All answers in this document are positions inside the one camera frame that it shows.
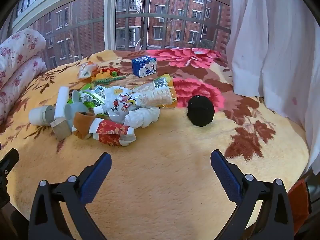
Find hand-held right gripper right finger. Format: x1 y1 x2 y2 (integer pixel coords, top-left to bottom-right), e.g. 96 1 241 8
210 149 295 240

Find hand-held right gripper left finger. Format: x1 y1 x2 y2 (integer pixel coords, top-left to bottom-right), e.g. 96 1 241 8
28 152 112 240

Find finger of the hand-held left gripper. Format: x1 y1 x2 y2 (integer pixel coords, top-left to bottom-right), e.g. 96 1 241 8
0 148 19 208

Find green snack wrapper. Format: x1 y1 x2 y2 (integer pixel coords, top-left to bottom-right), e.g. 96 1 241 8
67 85 108 108

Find white orange spouted drink pouch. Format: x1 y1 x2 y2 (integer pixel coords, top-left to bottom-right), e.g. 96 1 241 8
94 74 178 123

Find red white packet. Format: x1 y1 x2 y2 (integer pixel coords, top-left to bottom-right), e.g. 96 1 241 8
91 119 137 147

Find grey plastic piece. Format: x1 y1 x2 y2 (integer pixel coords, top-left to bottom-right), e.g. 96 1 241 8
64 90 88 128

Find black rolled sock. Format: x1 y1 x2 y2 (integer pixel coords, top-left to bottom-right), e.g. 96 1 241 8
187 95 215 127

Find yellow floral blanket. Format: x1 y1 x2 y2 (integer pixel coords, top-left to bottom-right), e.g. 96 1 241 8
0 48 310 233

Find white crumpled tissue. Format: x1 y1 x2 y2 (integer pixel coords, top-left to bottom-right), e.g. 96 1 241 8
123 106 161 129

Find orange plastic bag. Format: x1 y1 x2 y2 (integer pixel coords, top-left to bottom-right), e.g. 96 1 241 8
287 179 311 234

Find green toy crocodile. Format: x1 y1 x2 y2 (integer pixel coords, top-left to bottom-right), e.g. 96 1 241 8
90 75 128 84

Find folded floral quilt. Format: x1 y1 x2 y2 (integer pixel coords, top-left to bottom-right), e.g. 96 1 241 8
0 28 47 127

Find blue milk carton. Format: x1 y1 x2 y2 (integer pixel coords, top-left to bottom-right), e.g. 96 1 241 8
132 56 157 78

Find white curtain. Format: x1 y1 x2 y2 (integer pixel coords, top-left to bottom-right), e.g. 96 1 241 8
226 0 320 175

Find red brick building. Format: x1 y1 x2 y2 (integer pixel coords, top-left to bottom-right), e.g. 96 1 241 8
30 0 232 68

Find white window frame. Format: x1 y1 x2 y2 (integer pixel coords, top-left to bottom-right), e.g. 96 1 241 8
11 0 232 53

